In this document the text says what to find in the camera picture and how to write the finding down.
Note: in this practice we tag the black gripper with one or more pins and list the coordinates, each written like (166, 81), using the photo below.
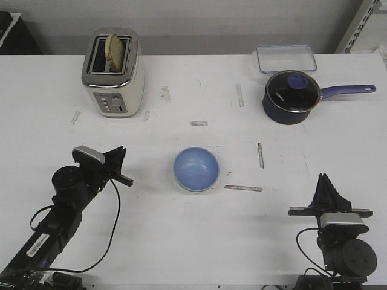
(341, 248)
(97, 175)

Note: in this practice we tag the blue plastic bowl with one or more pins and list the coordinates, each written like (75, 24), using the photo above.
(193, 162)

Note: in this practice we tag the green plastic bowl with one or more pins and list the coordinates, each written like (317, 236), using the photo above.
(199, 184)

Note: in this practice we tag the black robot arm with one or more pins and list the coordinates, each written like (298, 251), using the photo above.
(334, 280)
(75, 186)

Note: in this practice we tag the cream two-slot toaster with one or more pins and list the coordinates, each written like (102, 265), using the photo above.
(114, 94)

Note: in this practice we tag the slice of toast bread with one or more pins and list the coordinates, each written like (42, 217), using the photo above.
(114, 52)

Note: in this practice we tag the dark blue saucepan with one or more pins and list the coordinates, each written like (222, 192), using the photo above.
(290, 118)

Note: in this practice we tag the glass pot lid blue knob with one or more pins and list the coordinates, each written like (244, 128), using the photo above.
(293, 91)

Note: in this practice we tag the clear plastic food container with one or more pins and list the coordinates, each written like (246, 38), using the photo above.
(271, 59)

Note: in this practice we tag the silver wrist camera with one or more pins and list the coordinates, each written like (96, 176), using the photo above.
(83, 154)
(344, 219)

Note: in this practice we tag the white metal shelf frame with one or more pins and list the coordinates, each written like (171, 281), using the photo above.
(367, 30)

